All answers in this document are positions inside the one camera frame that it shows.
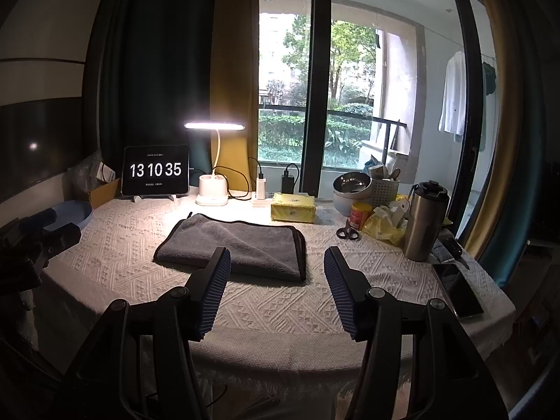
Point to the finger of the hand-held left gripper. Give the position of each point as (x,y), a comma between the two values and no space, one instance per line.
(63,237)
(43,217)

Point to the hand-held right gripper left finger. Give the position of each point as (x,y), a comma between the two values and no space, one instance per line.
(216,288)

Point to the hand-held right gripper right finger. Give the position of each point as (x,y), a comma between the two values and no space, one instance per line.
(339,288)

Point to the grey towel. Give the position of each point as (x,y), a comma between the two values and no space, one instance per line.
(245,236)

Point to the blue bowl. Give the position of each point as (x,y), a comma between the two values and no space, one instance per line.
(74,214)

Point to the black scissors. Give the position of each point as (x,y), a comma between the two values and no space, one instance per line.
(348,232)

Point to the cardboard box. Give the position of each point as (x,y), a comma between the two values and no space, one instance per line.
(105,192)

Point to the clear plastic bag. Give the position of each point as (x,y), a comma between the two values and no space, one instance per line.
(89,170)

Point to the white textured tablecloth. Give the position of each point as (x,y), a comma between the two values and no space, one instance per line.
(131,245)

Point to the dark television screen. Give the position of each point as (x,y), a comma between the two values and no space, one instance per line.
(39,148)

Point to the orange lidded jar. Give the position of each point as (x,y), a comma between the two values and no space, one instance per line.
(359,218)

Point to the yellow plastic bag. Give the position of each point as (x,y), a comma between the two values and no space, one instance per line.
(387,225)

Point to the white tablet stand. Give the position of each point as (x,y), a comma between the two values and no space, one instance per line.
(138,197)

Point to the yellow tissue pack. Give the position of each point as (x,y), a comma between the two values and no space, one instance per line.
(292,208)

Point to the white power strip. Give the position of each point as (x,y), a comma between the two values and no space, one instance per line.
(261,202)

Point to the white desk lamp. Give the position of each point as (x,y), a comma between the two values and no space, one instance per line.
(212,190)

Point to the stainless steel tumbler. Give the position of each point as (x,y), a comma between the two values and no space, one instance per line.
(422,227)

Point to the white plastic basket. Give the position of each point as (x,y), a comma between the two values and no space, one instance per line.
(385,194)

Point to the stainless steel bowl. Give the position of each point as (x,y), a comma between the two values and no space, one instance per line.
(350,183)

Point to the white charger plug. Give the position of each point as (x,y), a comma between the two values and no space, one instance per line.
(261,186)

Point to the tablet with clock display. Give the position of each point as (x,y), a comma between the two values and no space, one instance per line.
(155,169)

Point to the black charger plug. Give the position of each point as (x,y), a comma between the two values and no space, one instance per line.
(288,183)

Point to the black smartphone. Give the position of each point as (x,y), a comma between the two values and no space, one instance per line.
(459,288)

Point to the balcony railing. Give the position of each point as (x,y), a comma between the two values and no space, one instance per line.
(350,113)

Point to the dark green curtain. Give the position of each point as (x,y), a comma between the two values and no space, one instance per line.
(153,61)

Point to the white hanging shirt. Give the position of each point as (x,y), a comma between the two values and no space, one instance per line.
(453,96)

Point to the yellow and teal curtain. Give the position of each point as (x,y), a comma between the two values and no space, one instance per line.
(503,118)

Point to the green hanging garment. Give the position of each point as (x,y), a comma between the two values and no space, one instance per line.
(489,76)

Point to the black window frame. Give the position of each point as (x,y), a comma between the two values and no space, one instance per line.
(317,74)

